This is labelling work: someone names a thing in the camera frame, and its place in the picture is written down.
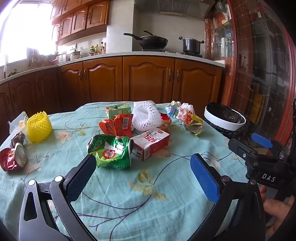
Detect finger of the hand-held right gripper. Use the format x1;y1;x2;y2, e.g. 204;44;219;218
228;138;259;164
251;133;280;151

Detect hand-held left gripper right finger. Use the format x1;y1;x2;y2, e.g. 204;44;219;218
190;153;266;241

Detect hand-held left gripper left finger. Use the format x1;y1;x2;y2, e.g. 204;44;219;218
19;153;100;241

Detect crushed green soda can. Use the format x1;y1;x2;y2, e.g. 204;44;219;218
87;134;134;170

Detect white bin with black bag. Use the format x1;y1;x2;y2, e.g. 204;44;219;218
203;102;251;139

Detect red white carton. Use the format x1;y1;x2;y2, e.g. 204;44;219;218
131;127;171;161

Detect person's right hand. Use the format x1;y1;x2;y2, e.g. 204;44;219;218
258;185;292;235

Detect crumpled gold green wrapper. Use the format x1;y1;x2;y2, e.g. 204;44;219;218
185;113;204;138

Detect light blue floral tablecloth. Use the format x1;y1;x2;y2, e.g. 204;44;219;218
0;102;250;241

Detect red orange snack wrapper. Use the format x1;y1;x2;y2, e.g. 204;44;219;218
99;113;133;139

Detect yellow foam fruit net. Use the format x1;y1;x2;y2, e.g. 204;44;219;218
26;111;52;143

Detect orange snack packet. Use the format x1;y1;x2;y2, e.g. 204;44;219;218
159;113;173;133

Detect crumpled white red wrapper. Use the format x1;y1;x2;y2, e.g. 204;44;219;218
177;103;195;126

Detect red framed glass cabinet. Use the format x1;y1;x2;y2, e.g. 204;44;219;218
205;0;296;149

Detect crushed red can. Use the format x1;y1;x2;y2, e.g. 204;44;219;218
0;143;28;172

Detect crumpled brown wrapper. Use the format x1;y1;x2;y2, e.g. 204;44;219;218
10;131;26;149

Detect crumpled colourful paper ball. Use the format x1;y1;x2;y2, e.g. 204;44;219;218
165;100;183;118

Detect green juice carton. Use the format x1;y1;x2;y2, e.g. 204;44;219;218
106;103;132;119

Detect clear plastic bag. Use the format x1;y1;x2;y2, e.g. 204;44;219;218
8;112;28;133

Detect white foam fruit net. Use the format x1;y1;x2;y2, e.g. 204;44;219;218
131;101;163;132

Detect wooden base cabinets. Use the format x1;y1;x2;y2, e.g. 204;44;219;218
0;56;222;139

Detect gas hob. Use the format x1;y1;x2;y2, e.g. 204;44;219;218
141;47;203;58

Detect white kitchen countertop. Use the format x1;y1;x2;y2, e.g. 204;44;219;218
0;52;226;85

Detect row of condiment bottles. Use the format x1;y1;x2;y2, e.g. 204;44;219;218
90;43;107;56

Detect black wok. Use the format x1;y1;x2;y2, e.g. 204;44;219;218
123;31;168;49

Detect range hood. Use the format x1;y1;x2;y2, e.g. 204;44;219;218
134;0;216;20

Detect wooden wall cabinets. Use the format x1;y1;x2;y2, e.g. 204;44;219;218
50;0;110;46

